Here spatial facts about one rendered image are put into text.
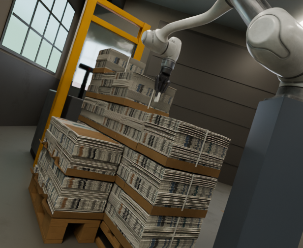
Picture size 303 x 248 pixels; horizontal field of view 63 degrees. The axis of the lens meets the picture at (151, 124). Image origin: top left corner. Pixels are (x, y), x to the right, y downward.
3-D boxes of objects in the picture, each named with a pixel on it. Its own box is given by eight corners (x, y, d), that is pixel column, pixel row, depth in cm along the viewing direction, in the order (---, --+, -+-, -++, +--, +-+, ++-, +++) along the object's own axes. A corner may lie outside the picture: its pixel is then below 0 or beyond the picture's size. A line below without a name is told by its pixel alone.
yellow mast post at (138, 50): (95, 177, 280) (144, 22, 280) (92, 174, 287) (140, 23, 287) (102, 178, 285) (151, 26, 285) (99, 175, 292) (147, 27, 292)
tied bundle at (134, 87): (122, 105, 160) (133, 71, 160) (106, 101, 185) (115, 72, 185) (167, 120, 180) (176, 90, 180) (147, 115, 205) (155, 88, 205)
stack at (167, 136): (124, 294, 112) (180, 119, 112) (64, 191, 209) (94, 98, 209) (185, 285, 133) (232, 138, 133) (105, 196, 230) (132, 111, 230)
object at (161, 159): (134, 263, 112) (167, 156, 112) (70, 175, 209) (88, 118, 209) (193, 259, 133) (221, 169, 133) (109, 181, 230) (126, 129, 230)
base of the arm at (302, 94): (347, 116, 84) (352, 101, 84) (285, 97, 84) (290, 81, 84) (312, 118, 103) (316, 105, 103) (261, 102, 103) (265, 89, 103)
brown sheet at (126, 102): (123, 104, 160) (125, 98, 160) (106, 100, 184) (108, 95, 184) (167, 119, 180) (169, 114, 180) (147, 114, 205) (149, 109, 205)
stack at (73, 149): (42, 244, 129) (77, 134, 129) (27, 188, 193) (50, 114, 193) (95, 243, 146) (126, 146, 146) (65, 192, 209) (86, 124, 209)
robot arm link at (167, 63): (160, 58, 168) (157, 66, 168) (167, 57, 161) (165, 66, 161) (170, 63, 173) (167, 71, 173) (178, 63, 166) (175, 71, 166)
